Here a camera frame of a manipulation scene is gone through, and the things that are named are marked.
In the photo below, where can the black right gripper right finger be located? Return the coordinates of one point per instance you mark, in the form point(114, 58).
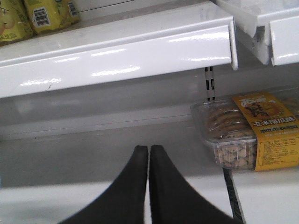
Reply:
point(173, 200)

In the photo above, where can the yellow pear drink carton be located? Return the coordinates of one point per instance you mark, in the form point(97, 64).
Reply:
point(51, 15)
point(14, 22)

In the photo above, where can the clear cookie box yellow label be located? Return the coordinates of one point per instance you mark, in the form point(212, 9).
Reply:
point(251, 131)

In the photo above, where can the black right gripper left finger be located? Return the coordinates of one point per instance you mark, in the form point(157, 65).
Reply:
point(123, 201)

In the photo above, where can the white metal shelving unit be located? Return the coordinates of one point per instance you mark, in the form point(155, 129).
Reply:
point(74, 104)

